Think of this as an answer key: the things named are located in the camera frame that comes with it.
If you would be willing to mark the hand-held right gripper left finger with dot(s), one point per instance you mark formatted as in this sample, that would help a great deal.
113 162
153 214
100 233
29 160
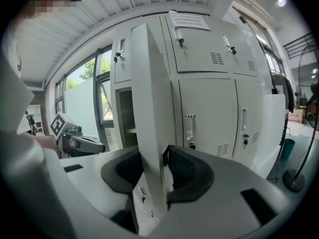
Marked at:
89 183

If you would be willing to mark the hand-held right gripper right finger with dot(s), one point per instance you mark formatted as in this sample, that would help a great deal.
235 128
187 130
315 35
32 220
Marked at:
219 203

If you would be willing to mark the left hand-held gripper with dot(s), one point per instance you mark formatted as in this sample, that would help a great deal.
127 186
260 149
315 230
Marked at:
59 127

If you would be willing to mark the white locker door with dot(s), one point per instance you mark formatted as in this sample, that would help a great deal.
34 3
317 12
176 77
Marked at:
149 96

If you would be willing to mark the grey metal locker cabinet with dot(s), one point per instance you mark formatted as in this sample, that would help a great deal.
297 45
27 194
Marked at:
207 103

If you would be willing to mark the person's left forearm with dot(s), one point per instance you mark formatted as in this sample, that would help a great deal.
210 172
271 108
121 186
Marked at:
37 141

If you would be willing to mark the black standing fan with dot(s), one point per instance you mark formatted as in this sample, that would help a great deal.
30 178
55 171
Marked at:
294 180

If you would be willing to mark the dark teal waste bin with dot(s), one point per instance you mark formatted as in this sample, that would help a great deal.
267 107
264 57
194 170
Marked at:
287 149

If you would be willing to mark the person's white shirt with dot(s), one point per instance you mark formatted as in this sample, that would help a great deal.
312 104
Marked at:
15 96

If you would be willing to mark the cardboard box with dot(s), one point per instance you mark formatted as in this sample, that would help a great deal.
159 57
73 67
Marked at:
296 116

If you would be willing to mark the black jacket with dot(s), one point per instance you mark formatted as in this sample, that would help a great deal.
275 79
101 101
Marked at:
286 93

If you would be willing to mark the white paper notice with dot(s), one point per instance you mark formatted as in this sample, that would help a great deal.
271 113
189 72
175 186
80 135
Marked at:
189 21

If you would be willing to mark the black window frame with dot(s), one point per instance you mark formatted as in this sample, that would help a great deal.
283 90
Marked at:
98 88

